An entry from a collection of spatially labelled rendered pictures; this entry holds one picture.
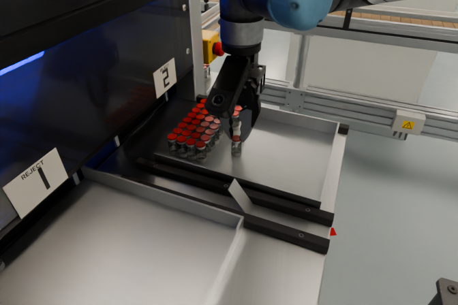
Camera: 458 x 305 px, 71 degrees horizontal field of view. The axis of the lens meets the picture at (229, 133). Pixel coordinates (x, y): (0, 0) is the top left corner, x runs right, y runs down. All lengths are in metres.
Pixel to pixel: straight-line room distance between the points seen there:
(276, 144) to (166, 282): 0.38
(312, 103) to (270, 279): 1.27
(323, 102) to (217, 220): 1.19
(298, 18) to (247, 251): 0.36
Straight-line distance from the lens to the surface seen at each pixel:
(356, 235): 1.76
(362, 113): 1.69
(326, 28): 1.51
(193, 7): 0.81
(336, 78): 2.26
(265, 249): 0.55
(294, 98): 1.69
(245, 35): 0.54
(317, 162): 0.71
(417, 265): 1.77
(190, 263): 0.54
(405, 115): 1.64
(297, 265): 0.55
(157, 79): 0.69
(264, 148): 0.73
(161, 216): 0.60
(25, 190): 0.51
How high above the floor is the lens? 1.34
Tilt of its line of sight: 37 degrees down
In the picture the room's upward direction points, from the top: straight up
